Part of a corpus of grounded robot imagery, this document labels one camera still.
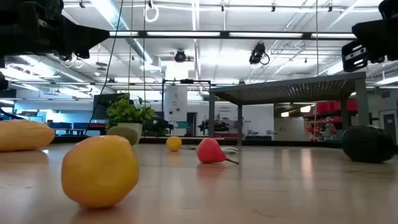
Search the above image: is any dark monitor screen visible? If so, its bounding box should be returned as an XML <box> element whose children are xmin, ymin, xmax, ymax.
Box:
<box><xmin>93</xmin><ymin>92</ymin><xmax>131</xmax><ymax>121</ymax></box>

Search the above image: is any round black overhead camera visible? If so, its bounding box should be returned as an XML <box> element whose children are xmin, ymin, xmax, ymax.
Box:
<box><xmin>174</xmin><ymin>49</ymin><xmax>187</xmax><ymax>63</ymax></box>

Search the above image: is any blue bench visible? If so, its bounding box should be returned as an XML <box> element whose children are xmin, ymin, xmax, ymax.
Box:
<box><xmin>48</xmin><ymin>121</ymin><xmax>106</xmax><ymax>136</ymax></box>

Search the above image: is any green plant in white pot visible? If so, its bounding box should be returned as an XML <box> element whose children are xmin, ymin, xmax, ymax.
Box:
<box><xmin>104</xmin><ymin>95</ymin><xmax>157</xmax><ymax>146</ymax></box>

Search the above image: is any grey perforated metal shelf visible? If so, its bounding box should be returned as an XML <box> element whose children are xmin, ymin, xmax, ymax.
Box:
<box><xmin>208</xmin><ymin>72</ymin><xmax>371</xmax><ymax>147</ymax></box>

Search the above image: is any red orange pear with stem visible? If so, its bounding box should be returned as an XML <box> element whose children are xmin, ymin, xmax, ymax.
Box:
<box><xmin>196</xmin><ymin>138</ymin><xmax>240</xmax><ymax>166</ymax></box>

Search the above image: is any grey door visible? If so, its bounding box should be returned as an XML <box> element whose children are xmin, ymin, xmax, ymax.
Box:
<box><xmin>382</xmin><ymin>110</ymin><xmax>398</xmax><ymax>138</ymax></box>

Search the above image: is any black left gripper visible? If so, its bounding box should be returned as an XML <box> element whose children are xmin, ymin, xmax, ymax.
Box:
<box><xmin>0</xmin><ymin>2</ymin><xmax>111</xmax><ymax>60</ymax></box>

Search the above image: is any hanging black cable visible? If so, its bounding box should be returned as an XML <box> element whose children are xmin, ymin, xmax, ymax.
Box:
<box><xmin>85</xmin><ymin>0</ymin><xmax>124</xmax><ymax>135</ymax></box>

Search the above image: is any olive green fruit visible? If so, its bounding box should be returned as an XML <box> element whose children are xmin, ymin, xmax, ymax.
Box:
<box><xmin>106</xmin><ymin>125</ymin><xmax>139</xmax><ymax>146</ymax></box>

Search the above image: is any black arm base cable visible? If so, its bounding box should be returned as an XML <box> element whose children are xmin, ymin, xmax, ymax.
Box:
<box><xmin>0</xmin><ymin>107</ymin><xmax>25</xmax><ymax>121</ymax></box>

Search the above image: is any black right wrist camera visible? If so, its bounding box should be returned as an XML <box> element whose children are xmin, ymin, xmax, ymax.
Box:
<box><xmin>378</xmin><ymin>0</ymin><xmax>398</xmax><ymax>19</ymax></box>

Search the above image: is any small yellow round fruit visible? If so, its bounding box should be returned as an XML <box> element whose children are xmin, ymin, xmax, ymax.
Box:
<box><xmin>165</xmin><ymin>136</ymin><xmax>183</xmax><ymax>152</ymax></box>

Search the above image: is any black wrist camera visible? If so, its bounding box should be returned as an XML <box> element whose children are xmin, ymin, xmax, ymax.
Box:
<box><xmin>378</xmin><ymin>0</ymin><xmax>398</xmax><ymax>19</ymax></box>
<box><xmin>29</xmin><ymin>0</ymin><xmax>65</xmax><ymax>19</ymax></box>

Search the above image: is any black metal frame stand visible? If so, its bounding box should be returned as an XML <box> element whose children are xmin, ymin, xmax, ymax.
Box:
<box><xmin>160</xmin><ymin>79</ymin><xmax>212</xmax><ymax>138</ymax></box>

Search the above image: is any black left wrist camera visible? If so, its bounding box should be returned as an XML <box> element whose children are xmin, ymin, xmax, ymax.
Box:
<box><xmin>29</xmin><ymin>0</ymin><xmax>65</xmax><ymax>19</ymax></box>

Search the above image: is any large orange fruit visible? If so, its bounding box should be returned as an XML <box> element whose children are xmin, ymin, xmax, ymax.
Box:
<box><xmin>61</xmin><ymin>134</ymin><xmax>140</xmax><ymax>208</ymax></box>

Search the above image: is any red storage bins rack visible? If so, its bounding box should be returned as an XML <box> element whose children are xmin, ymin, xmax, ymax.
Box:
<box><xmin>303</xmin><ymin>99</ymin><xmax>359</xmax><ymax>142</ymax></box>

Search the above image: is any white hanging ring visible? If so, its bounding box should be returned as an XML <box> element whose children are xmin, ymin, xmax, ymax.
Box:
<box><xmin>144</xmin><ymin>5</ymin><xmax>160</xmax><ymax>24</ymax></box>

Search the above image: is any thin hanging cord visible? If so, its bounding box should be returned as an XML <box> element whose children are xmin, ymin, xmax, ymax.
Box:
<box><xmin>315</xmin><ymin>0</ymin><xmax>319</xmax><ymax>68</ymax></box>
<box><xmin>142</xmin><ymin>0</ymin><xmax>147</xmax><ymax>138</ymax></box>

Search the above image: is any black overhead camera with cable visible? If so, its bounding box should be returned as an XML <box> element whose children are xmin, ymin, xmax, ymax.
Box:
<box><xmin>248</xmin><ymin>42</ymin><xmax>271</xmax><ymax>66</ymax></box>

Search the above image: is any black table frame rail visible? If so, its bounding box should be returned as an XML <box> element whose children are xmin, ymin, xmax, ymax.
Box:
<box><xmin>51</xmin><ymin>136</ymin><xmax>343</xmax><ymax>147</ymax></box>

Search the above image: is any long yellow fruit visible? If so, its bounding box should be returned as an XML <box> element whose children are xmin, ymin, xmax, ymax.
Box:
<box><xmin>0</xmin><ymin>119</ymin><xmax>55</xmax><ymax>152</ymax></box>

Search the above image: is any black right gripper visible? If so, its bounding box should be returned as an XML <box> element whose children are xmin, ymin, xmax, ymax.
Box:
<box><xmin>341</xmin><ymin>14</ymin><xmax>398</xmax><ymax>73</ymax></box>

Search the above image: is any black overhead beam with lights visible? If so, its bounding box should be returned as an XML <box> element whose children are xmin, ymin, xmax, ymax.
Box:
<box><xmin>108</xmin><ymin>30</ymin><xmax>357</xmax><ymax>40</ymax></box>

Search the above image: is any white cabinet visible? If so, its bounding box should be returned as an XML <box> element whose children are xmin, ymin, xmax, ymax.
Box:
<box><xmin>164</xmin><ymin>85</ymin><xmax>188</xmax><ymax>137</ymax></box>

